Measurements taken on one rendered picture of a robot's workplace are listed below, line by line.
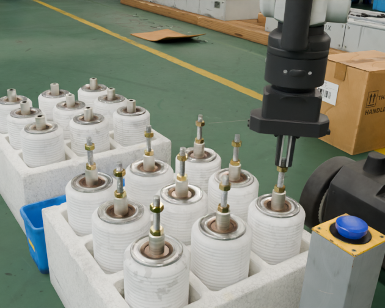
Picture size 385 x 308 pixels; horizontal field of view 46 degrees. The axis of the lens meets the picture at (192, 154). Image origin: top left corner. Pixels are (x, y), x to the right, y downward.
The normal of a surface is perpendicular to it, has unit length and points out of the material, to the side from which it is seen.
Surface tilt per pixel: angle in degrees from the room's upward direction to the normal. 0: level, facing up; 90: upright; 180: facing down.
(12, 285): 0
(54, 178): 90
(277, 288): 90
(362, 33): 90
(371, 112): 90
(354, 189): 46
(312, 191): 67
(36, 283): 0
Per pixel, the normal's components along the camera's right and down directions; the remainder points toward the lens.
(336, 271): -0.83, 0.21
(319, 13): -0.34, 0.38
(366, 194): -0.59, -0.49
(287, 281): 0.56, 0.36
